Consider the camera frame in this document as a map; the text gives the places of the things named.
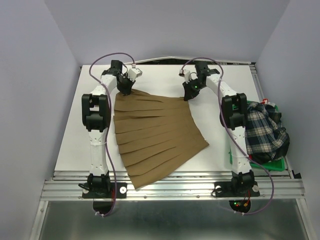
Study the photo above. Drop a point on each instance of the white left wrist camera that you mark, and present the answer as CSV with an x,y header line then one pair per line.
x,y
134,73

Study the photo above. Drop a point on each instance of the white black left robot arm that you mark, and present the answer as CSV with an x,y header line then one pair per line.
x,y
96,109

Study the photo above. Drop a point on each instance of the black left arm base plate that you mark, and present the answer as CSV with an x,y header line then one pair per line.
x,y
120,190

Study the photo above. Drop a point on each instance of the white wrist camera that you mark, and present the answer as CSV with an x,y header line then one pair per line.
x,y
134,73
185,74

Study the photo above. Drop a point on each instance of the navy plaid skirt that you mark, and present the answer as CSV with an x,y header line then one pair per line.
x,y
266,132

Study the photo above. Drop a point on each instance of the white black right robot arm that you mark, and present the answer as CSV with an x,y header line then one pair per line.
x,y
233,117

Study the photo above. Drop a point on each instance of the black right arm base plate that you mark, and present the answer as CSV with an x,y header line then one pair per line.
x,y
225,189

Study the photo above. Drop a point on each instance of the green plastic basket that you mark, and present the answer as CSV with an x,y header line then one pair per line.
x,y
272,166

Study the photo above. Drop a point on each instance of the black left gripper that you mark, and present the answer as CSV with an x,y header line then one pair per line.
x,y
127,90

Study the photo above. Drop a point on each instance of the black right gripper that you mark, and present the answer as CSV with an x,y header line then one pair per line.
x,y
189,93

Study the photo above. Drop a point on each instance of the aluminium frame rail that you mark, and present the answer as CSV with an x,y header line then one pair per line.
x,y
184,185

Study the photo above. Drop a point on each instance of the brown pleated skirt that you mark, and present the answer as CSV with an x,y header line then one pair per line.
x,y
155,135

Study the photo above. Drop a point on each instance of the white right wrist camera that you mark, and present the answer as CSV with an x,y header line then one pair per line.
x,y
185,74

